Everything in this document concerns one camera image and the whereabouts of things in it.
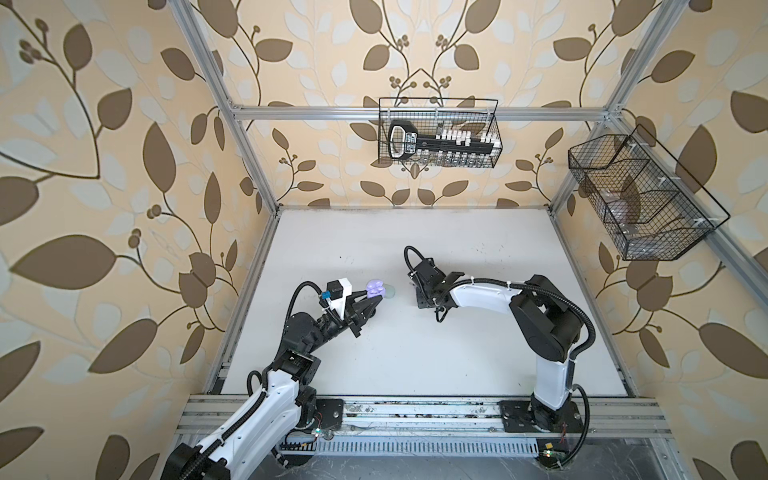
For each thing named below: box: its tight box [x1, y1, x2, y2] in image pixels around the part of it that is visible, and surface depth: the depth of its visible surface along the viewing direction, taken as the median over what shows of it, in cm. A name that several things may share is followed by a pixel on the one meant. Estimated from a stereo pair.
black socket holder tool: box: [388, 122, 501, 158], surface depth 84 cm
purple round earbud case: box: [366, 279, 386, 299], surface depth 72 cm
